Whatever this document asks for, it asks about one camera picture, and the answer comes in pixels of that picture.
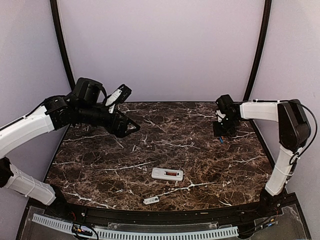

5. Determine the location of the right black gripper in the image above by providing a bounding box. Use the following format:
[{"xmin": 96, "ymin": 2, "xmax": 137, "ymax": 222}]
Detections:
[{"xmin": 213, "ymin": 115, "xmax": 239, "ymax": 137}]

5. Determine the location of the white remote control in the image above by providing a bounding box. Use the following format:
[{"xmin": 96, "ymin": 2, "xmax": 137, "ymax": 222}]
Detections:
[{"xmin": 151, "ymin": 168, "xmax": 184, "ymax": 182}]

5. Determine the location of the white battery compartment cover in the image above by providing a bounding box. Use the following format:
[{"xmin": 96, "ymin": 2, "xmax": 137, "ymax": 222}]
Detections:
[{"xmin": 143, "ymin": 196, "xmax": 160, "ymax": 205}]

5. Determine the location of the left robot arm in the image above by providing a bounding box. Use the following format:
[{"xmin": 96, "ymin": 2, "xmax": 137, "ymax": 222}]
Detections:
[{"xmin": 0, "ymin": 77, "xmax": 140, "ymax": 218}]

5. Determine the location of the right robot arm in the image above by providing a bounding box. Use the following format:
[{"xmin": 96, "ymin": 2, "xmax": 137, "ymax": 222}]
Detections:
[{"xmin": 213, "ymin": 94, "xmax": 312, "ymax": 198}]

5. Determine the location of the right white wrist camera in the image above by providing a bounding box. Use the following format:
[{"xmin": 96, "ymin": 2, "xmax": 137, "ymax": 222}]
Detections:
[{"xmin": 215, "ymin": 109, "xmax": 229, "ymax": 125}]

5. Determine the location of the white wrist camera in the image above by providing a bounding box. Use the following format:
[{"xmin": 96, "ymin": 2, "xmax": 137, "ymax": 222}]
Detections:
[
  {"xmin": 215, "ymin": 109, "xmax": 229, "ymax": 125},
  {"xmin": 105, "ymin": 84, "xmax": 132, "ymax": 114}
]

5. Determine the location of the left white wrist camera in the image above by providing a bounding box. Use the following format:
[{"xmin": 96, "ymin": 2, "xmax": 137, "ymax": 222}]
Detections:
[{"xmin": 105, "ymin": 84, "xmax": 132, "ymax": 114}]

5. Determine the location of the black front rail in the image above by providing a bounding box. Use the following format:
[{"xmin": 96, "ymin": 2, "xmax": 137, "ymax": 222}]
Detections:
[{"xmin": 45, "ymin": 202, "xmax": 284, "ymax": 226}]

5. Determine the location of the white slotted cable duct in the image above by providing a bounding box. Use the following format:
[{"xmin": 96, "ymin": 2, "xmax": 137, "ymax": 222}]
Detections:
[{"xmin": 31, "ymin": 213, "xmax": 239, "ymax": 240}]

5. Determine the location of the right black frame post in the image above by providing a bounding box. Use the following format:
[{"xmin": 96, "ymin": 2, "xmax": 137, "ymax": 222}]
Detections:
[{"xmin": 242, "ymin": 0, "xmax": 272, "ymax": 101}]

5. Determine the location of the black frame post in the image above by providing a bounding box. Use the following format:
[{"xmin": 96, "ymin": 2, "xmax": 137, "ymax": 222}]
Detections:
[
  {"xmin": 242, "ymin": 0, "xmax": 272, "ymax": 101},
  {"xmin": 49, "ymin": 0, "xmax": 76, "ymax": 90}
]

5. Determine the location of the left black frame post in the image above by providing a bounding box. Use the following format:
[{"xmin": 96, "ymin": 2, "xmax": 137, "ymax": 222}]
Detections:
[{"xmin": 49, "ymin": 0, "xmax": 76, "ymax": 90}]

